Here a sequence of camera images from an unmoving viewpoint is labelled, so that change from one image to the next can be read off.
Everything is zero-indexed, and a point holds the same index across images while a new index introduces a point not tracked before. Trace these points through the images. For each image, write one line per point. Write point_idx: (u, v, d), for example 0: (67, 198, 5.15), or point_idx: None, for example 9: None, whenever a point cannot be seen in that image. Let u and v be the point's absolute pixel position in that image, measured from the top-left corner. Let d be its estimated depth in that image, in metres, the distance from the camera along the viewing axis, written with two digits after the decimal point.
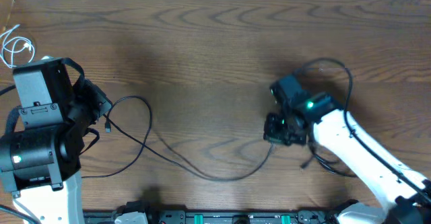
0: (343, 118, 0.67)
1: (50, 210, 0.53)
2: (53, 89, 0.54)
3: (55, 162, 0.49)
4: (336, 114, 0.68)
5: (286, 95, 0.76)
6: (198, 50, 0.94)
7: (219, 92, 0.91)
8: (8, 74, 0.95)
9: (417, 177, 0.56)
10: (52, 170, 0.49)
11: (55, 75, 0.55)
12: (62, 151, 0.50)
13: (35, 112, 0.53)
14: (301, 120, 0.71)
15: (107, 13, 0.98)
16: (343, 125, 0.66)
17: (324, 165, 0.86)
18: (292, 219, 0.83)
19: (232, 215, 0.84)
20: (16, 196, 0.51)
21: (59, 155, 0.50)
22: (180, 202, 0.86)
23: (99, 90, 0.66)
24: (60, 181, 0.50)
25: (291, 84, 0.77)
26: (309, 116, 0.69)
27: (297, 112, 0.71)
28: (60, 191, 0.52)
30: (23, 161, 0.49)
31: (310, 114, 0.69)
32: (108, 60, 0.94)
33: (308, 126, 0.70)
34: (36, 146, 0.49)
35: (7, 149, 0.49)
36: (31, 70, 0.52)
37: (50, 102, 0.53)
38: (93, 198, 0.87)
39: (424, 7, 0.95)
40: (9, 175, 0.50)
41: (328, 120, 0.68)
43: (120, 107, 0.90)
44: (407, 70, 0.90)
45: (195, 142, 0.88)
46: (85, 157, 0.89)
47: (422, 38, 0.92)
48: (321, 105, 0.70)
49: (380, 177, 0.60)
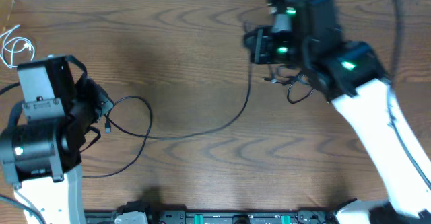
0: (386, 97, 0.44)
1: (50, 200, 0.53)
2: (56, 85, 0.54)
3: (56, 155, 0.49)
4: (378, 84, 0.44)
5: (315, 22, 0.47)
6: (198, 50, 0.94)
7: (219, 92, 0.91)
8: (7, 74, 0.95)
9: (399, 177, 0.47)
10: (54, 162, 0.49)
11: (58, 72, 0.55)
12: (63, 144, 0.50)
13: (38, 107, 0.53)
14: (326, 77, 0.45)
15: (107, 13, 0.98)
16: (384, 108, 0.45)
17: (324, 163, 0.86)
18: (291, 219, 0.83)
19: (232, 215, 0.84)
20: (17, 188, 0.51)
21: (60, 148, 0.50)
22: (180, 202, 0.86)
23: (100, 89, 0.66)
24: (60, 174, 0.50)
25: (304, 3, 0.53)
26: (341, 75, 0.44)
27: (320, 64, 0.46)
28: (61, 183, 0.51)
30: (25, 154, 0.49)
31: (340, 68, 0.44)
32: (108, 60, 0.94)
33: (339, 86, 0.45)
34: (37, 139, 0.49)
35: (9, 141, 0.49)
36: (35, 65, 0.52)
37: (53, 97, 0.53)
38: (93, 197, 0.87)
39: (423, 7, 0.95)
40: (11, 166, 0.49)
41: (367, 90, 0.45)
43: (120, 107, 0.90)
44: (407, 70, 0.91)
45: (195, 142, 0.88)
46: (86, 157, 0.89)
47: (421, 37, 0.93)
48: (359, 61, 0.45)
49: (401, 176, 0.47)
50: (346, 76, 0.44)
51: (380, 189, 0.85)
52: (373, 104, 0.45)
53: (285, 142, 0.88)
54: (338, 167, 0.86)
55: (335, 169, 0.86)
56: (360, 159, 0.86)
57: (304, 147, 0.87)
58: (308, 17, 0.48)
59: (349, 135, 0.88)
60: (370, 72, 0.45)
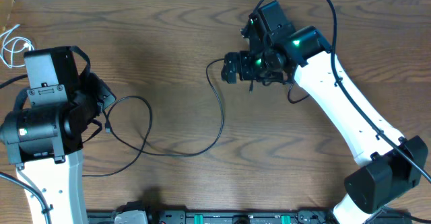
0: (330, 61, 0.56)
1: (52, 180, 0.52)
2: (60, 72, 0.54)
3: (59, 136, 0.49)
4: (323, 54, 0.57)
5: (268, 23, 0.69)
6: (198, 50, 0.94)
7: (219, 91, 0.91)
8: (6, 74, 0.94)
9: (368, 144, 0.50)
10: (56, 143, 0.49)
11: (62, 60, 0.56)
12: (67, 128, 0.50)
13: (42, 93, 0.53)
14: (283, 56, 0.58)
15: (107, 13, 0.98)
16: (328, 71, 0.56)
17: (324, 163, 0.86)
18: (292, 219, 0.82)
19: (232, 216, 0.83)
20: (20, 169, 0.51)
21: (63, 130, 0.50)
22: (180, 202, 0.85)
23: (104, 84, 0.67)
24: (62, 155, 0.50)
25: (273, 11, 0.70)
26: (292, 52, 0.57)
27: (277, 48, 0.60)
28: (62, 164, 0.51)
30: (29, 135, 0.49)
31: (291, 46, 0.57)
32: (108, 60, 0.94)
33: (291, 61, 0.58)
34: (41, 122, 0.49)
35: (14, 122, 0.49)
36: (42, 52, 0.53)
37: (57, 83, 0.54)
38: (93, 198, 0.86)
39: (422, 8, 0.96)
40: (15, 147, 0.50)
41: (313, 58, 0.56)
43: (120, 107, 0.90)
44: (407, 70, 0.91)
45: (195, 141, 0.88)
46: (86, 157, 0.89)
47: (421, 37, 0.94)
48: (308, 41, 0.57)
49: (359, 132, 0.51)
50: (295, 51, 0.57)
51: None
52: (320, 66, 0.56)
53: (285, 142, 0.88)
54: (339, 167, 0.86)
55: (335, 169, 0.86)
56: None
57: (304, 147, 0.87)
58: (263, 22, 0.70)
59: None
60: (316, 48, 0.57)
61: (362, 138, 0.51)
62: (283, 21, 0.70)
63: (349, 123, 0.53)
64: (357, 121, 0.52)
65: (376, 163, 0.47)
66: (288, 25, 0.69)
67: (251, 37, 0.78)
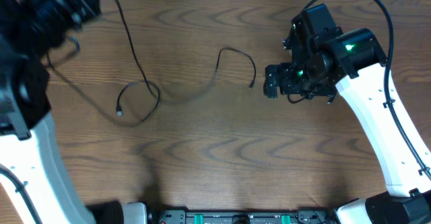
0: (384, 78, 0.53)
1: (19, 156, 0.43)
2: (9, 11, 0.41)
3: (15, 108, 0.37)
4: (376, 66, 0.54)
5: (312, 26, 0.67)
6: (199, 50, 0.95)
7: (219, 91, 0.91)
8: None
9: (409, 177, 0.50)
10: (13, 115, 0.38)
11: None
12: (23, 93, 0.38)
13: None
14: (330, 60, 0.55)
15: (107, 13, 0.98)
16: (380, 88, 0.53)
17: (323, 163, 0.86)
18: (292, 219, 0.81)
19: (232, 216, 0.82)
20: None
21: (19, 97, 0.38)
22: (180, 202, 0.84)
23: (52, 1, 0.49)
24: (26, 130, 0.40)
25: (318, 13, 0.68)
26: (342, 56, 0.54)
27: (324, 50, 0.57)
28: (28, 140, 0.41)
30: None
31: (341, 49, 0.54)
32: (108, 60, 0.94)
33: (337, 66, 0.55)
34: None
35: None
36: None
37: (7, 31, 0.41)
38: (92, 197, 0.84)
39: (420, 8, 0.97)
40: None
41: (366, 69, 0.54)
43: (129, 94, 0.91)
44: (407, 69, 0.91)
45: (195, 142, 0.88)
46: (85, 157, 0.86)
47: (420, 37, 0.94)
48: (359, 45, 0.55)
49: (402, 164, 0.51)
50: (347, 55, 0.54)
51: (380, 188, 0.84)
52: (374, 81, 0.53)
53: (285, 141, 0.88)
54: (339, 166, 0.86)
55: (335, 169, 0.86)
56: (358, 159, 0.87)
57: (304, 147, 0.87)
58: (306, 23, 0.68)
59: (348, 135, 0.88)
60: (368, 56, 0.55)
61: (405, 171, 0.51)
62: (330, 24, 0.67)
63: (394, 150, 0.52)
64: (402, 151, 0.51)
65: (415, 201, 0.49)
66: (338, 28, 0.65)
67: (294, 46, 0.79)
